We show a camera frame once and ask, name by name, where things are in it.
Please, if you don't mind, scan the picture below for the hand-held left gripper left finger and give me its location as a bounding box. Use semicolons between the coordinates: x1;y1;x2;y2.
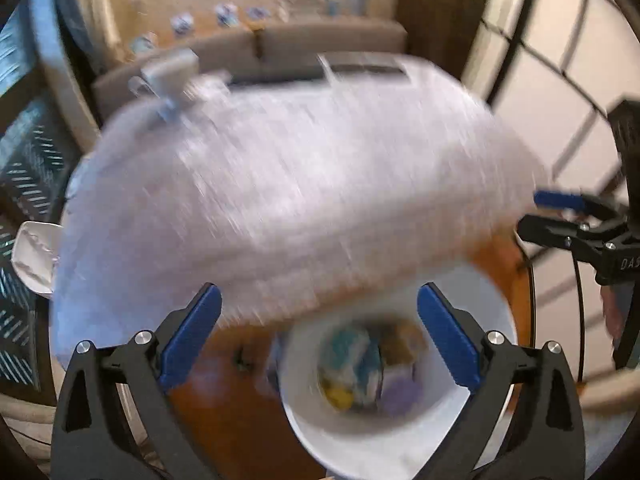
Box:
51;282;223;480

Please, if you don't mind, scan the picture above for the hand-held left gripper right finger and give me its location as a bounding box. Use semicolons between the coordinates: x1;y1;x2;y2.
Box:
416;282;586;480

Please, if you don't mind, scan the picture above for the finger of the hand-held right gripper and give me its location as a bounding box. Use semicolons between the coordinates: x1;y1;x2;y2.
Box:
516;212;631;261
534;190;626;223

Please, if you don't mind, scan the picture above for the blue white tissue packet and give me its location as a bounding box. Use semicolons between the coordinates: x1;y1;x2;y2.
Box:
345;340;383;406

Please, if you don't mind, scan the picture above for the clear packet with blue label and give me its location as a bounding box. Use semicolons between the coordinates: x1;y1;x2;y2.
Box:
320;327;366;376

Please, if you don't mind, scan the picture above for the white plastic bin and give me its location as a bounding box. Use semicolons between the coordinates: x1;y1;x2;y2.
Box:
277;260;518;480

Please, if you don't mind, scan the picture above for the white ribbed object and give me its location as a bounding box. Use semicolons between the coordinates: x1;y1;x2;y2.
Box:
11;221;65;297

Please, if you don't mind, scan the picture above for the white fluffy cloth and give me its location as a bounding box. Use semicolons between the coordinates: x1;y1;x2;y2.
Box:
50;52;551;366

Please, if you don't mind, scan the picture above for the dark wooden cabinet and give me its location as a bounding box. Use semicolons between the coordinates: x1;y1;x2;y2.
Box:
397;0;488;81

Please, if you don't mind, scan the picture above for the black tablet case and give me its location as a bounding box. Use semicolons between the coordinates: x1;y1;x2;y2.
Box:
320;52;411;78

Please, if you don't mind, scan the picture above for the black tablet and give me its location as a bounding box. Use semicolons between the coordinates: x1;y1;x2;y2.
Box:
227;71;326;86

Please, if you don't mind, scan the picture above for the brown sofa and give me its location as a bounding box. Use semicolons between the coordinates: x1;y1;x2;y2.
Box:
92;17;408;121

